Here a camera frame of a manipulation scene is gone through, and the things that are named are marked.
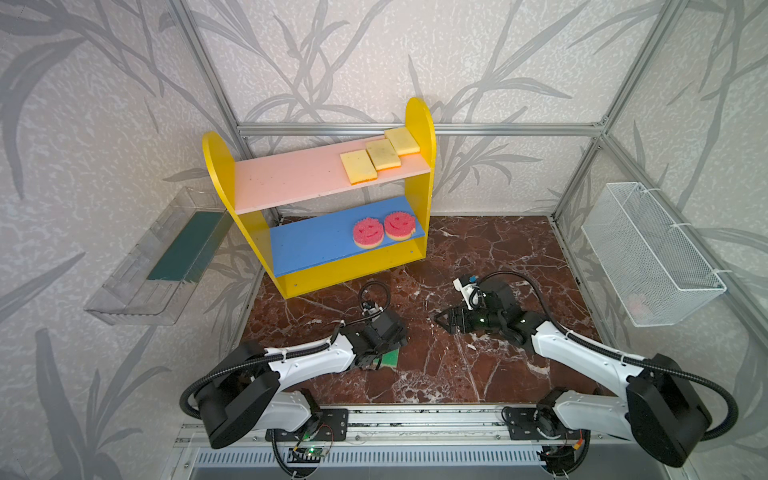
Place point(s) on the pink smiley sponge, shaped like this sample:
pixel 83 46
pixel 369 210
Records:
pixel 368 233
pixel 399 226

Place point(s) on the yellow shelf unit frame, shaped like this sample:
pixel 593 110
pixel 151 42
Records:
pixel 256 230

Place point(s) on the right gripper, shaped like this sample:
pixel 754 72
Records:
pixel 459 318

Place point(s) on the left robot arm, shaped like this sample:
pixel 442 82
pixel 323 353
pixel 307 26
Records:
pixel 252 387

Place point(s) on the clear plastic wall tray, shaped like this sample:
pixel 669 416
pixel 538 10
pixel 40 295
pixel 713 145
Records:
pixel 127 297

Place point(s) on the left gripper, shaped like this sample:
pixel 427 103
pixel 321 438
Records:
pixel 387 346

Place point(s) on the green sponge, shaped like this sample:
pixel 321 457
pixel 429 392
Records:
pixel 390 359

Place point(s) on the white wire mesh basket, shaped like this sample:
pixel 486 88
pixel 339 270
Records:
pixel 643 250

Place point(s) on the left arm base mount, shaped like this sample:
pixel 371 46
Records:
pixel 327 425

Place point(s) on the blue lower shelf board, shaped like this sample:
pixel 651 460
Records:
pixel 324 239

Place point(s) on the dark green scouring pad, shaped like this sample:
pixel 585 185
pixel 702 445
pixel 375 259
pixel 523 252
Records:
pixel 190 253

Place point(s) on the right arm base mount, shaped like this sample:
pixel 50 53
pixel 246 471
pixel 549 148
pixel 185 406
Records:
pixel 536 424

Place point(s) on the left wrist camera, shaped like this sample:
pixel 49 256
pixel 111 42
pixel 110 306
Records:
pixel 371 310

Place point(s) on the pink top shelf board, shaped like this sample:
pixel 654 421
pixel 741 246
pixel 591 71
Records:
pixel 286 178

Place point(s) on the green circuit board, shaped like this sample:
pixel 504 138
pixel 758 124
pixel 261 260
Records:
pixel 309 455

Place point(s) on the pink item in basket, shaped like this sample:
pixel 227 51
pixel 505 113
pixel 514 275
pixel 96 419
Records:
pixel 638 309

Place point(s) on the orange yellow sponge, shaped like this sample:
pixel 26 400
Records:
pixel 358 167

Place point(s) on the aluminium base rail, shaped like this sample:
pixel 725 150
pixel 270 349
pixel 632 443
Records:
pixel 605 417

